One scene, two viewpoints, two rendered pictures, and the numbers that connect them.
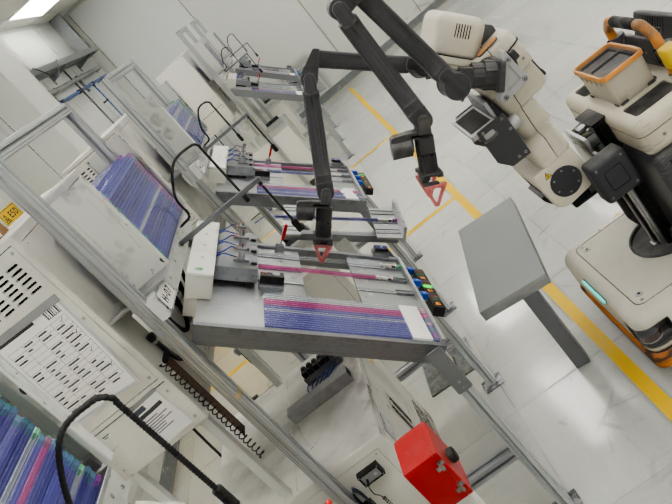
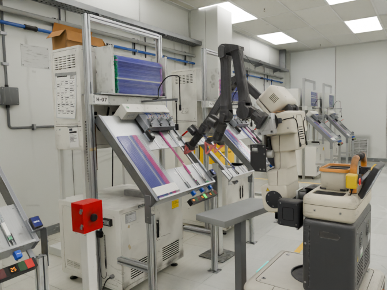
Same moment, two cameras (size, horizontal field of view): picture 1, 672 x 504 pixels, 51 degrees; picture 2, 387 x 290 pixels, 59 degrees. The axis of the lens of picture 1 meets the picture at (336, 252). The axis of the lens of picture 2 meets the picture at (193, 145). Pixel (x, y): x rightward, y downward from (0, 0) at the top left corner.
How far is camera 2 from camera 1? 1.26 m
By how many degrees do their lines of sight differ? 29
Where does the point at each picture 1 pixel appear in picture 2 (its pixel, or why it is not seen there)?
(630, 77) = (333, 179)
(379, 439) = (117, 213)
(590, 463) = not seen: outside the picture
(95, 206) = (108, 57)
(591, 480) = not seen: outside the picture
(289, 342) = (116, 148)
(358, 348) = (132, 171)
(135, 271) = (104, 87)
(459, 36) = (271, 99)
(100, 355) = (73, 101)
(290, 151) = (307, 157)
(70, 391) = (61, 106)
